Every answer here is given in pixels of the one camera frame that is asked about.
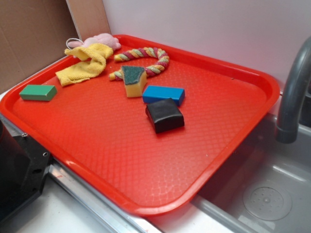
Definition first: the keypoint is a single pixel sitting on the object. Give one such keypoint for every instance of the yellow sponge green scourer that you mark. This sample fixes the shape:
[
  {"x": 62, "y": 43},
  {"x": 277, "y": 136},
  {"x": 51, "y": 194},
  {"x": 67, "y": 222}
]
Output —
[{"x": 135, "y": 79}]

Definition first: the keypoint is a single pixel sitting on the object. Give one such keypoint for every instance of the grey plastic sink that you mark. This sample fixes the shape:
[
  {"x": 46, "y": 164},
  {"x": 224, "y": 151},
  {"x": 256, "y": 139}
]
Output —
[{"x": 219, "y": 208}]

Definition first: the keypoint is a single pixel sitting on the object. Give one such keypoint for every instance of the red plastic tray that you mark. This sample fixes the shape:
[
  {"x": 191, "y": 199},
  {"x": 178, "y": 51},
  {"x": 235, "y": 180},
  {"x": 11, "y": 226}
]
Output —
[{"x": 107, "y": 139}]

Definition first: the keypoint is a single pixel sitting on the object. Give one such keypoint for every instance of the yellow cloth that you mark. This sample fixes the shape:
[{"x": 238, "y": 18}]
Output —
[{"x": 92, "y": 63}]

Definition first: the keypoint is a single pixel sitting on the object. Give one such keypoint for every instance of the grey faucet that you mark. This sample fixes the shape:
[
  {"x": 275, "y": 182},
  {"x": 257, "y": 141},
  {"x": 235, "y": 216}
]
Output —
[{"x": 295, "y": 106}]

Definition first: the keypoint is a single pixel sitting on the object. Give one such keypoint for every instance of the black rounded block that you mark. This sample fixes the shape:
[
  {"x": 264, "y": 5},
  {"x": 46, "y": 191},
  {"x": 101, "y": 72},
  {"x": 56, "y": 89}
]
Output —
[{"x": 164, "y": 115}]

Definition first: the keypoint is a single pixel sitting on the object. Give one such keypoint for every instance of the round sink drain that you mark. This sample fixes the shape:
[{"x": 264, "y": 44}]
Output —
[{"x": 267, "y": 201}]

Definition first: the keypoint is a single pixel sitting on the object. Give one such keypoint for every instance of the blue rectangular block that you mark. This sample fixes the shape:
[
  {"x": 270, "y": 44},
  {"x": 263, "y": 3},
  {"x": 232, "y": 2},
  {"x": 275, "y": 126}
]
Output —
[{"x": 156, "y": 93}]

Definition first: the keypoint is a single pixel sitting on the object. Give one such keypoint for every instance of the pink plush toy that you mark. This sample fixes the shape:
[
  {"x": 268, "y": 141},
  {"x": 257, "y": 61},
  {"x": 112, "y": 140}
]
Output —
[{"x": 103, "y": 38}]

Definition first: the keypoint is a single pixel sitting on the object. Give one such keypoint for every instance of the multicolour twisted rope toy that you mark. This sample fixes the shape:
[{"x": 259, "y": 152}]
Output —
[{"x": 152, "y": 70}]

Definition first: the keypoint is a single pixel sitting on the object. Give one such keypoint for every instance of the green rectangular block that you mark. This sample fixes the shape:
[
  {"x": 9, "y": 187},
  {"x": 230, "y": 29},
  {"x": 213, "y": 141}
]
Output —
[{"x": 38, "y": 92}]

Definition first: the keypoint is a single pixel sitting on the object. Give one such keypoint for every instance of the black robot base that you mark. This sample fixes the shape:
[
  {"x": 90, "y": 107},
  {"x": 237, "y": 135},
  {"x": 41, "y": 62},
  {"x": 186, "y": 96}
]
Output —
[{"x": 24, "y": 164}]

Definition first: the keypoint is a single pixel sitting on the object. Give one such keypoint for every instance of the brown cardboard panel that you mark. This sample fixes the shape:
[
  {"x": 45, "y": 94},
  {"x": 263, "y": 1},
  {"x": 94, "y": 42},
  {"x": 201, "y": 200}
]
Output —
[{"x": 32, "y": 37}]

